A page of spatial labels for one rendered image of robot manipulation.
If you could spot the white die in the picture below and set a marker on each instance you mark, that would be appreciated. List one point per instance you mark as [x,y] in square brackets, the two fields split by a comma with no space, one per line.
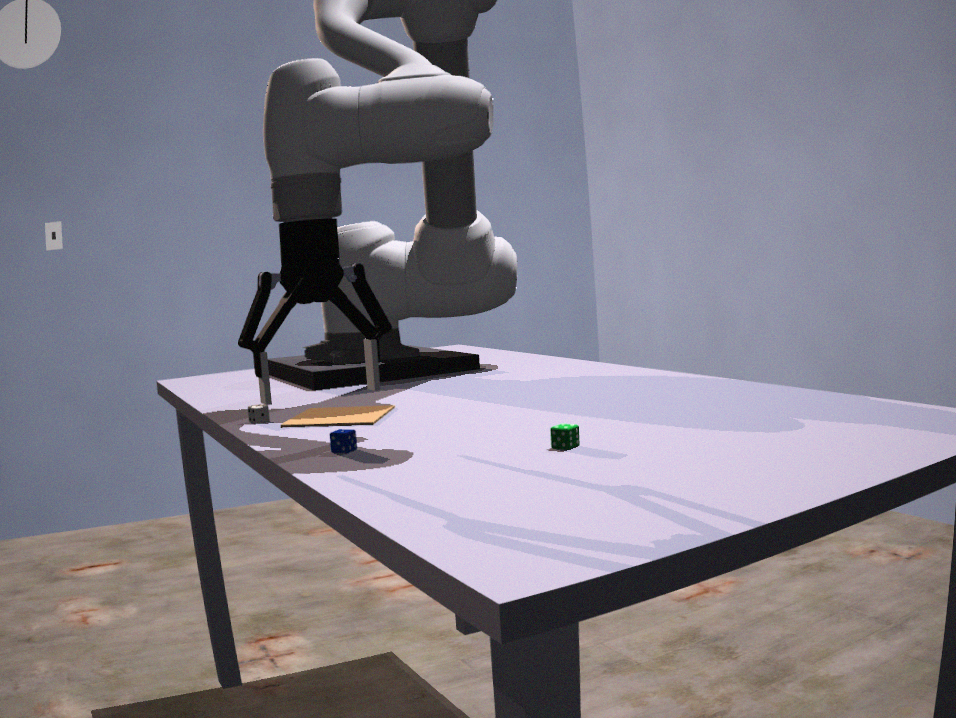
[258,413]

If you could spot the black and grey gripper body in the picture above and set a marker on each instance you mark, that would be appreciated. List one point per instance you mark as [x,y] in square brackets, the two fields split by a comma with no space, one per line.
[310,248]

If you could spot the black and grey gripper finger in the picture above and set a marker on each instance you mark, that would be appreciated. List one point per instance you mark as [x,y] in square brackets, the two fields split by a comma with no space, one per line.
[267,281]
[356,275]

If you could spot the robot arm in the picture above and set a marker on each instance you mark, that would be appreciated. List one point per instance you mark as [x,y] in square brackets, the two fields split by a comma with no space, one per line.
[418,113]

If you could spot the green die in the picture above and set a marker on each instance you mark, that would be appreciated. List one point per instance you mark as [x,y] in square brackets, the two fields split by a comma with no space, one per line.
[564,436]

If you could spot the blue die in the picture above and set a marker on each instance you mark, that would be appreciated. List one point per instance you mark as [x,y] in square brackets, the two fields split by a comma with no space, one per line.
[343,441]

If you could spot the tan flat mat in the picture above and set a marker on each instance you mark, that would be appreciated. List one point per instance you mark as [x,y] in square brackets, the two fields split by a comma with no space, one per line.
[339,416]

